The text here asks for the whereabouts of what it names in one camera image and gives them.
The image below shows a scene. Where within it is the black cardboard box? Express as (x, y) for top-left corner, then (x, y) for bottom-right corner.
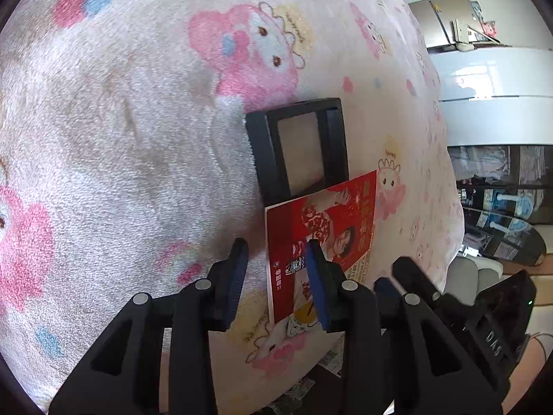
(263, 348), (346, 415)

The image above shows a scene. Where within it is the red printed card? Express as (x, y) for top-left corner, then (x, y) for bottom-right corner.
(264, 169), (378, 324)

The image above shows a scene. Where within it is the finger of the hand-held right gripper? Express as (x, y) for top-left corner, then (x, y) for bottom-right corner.
(391, 256), (446, 312)
(374, 277), (404, 307)

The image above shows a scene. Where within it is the white container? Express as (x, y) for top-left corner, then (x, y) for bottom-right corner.
(451, 18), (476, 50)

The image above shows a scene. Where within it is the black square frame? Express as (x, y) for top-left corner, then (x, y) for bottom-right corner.
(245, 97), (350, 208)

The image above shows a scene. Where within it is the pink printed blanket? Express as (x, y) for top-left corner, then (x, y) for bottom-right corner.
(0, 0), (465, 415)

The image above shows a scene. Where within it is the grey padded chair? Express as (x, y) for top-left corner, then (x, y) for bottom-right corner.
(443, 255), (504, 299)

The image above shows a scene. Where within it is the blue white display figure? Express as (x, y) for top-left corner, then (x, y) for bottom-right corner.
(488, 218), (533, 243)
(493, 192), (536, 217)

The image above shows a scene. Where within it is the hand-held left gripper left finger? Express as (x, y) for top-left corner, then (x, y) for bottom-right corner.
(48, 238), (249, 415)

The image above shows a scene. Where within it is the black display cabinet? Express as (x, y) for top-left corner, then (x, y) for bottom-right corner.
(447, 145), (553, 260)

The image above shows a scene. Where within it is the black skateboard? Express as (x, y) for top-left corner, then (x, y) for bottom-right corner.
(462, 206), (547, 266)

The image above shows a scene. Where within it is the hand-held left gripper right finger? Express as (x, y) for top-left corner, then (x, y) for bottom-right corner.
(304, 239), (504, 415)

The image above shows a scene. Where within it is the grey fridge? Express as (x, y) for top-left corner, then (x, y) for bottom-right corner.
(408, 0), (482, 49)

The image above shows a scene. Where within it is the person's right hand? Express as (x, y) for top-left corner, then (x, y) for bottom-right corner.
(503, 333), (553, 403)

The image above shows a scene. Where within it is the white tall cabinet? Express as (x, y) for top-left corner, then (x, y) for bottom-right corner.
(428, 47), (553, 145)

